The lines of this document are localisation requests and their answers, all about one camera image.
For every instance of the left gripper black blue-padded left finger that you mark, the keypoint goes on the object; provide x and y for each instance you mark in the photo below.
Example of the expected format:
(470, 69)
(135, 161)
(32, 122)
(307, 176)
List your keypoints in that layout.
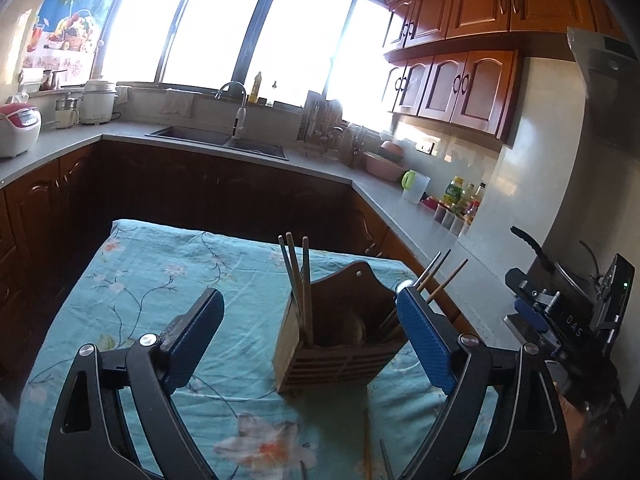
(89, 437)

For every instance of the pink plastic basin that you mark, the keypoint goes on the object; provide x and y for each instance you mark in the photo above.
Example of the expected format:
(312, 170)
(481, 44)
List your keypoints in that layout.
(384, 163)

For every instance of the brown wooden chopstick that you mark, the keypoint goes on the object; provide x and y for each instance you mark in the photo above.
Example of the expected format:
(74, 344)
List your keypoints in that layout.
(442, 287)

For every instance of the fruit poster on wall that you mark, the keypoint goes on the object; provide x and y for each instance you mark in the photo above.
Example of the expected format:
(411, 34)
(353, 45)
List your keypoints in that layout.
(65, 37)

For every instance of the light wooden chopstick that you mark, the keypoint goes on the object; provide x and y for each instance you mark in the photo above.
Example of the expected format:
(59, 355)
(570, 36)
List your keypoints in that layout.
(308, 322)

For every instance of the condiment bottles group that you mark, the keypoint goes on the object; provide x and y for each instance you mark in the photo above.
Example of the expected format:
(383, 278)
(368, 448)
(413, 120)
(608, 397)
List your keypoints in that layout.
(458, 206)

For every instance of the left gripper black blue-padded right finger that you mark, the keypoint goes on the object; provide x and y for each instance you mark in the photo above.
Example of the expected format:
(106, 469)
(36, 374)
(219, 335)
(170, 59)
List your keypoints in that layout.
(527, 437)

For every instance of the dish drying rack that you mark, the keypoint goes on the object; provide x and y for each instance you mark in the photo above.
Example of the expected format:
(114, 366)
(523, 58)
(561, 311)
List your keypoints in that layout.
(324, 133)

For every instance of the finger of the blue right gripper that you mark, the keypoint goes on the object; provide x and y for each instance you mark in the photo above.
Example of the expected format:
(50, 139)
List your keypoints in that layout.
(531, 316)

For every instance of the white pot appliance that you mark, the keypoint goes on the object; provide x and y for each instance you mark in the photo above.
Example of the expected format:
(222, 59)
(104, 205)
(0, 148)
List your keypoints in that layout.
(97, 102)

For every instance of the steel range hood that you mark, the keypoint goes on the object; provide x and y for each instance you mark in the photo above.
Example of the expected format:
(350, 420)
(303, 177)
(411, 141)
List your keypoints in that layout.
(610, 70)

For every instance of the green white plastic cup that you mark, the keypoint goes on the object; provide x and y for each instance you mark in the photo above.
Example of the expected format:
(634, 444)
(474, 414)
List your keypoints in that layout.
(414, 186)

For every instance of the kitchen sink basin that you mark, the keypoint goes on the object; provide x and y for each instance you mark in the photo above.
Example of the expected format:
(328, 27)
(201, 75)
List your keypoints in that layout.
(210, 138)

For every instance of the black wok with handle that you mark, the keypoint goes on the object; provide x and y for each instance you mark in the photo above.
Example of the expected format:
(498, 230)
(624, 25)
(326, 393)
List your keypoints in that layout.
(580, 291)

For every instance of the white red rice cooker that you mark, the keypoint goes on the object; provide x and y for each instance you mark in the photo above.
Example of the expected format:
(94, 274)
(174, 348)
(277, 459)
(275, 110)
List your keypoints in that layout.
(19, 128)

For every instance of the brown chopstick far right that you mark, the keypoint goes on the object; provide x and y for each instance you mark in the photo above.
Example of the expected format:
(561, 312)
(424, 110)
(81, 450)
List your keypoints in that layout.
(441, 261)

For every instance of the person's right hand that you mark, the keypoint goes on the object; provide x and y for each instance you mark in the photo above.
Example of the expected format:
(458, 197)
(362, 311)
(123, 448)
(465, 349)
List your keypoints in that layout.
(590, 430)

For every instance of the wooden utensil holder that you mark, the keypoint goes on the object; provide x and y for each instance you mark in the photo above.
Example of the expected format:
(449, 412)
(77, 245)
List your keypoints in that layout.
(356, 333)

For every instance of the chrome sink faucet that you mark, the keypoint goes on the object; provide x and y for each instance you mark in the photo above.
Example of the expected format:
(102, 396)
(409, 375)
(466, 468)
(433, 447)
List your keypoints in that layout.
(240, 115)

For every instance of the teal floral tablecloth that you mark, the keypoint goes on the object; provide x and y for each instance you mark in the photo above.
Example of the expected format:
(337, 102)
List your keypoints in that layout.
(142, 277)

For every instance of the upper wooden wall cabinets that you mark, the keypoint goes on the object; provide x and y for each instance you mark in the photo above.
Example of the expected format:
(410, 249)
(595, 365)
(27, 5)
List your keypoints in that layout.
(460, 61)

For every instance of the metal utensil in holder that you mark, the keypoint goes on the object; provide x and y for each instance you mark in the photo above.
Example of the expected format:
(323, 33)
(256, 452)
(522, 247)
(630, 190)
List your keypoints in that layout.
(426, 272)

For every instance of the dark thin chopstick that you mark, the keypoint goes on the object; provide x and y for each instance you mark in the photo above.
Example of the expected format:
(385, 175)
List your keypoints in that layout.
(289, 271)

